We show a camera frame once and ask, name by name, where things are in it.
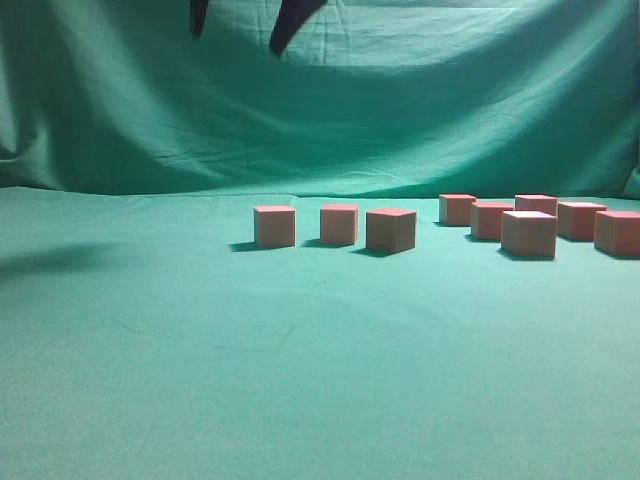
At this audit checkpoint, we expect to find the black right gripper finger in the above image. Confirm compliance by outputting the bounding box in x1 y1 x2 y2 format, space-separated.
269 0 327 58
189 0 209 40

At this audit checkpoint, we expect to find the pink cube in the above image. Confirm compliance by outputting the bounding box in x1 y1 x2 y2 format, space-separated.
501 210 558 258
594 210 640 258
254 206 296 248
557 201 607 242
514 194 558 216
471 201 514 241
439 194 476 226

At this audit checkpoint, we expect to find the pink cube placed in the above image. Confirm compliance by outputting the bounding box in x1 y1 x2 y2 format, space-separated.
320 204 359 246
365 208 417 253

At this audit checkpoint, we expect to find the green cloth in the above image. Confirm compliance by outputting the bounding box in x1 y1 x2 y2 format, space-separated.
1 1 639 479

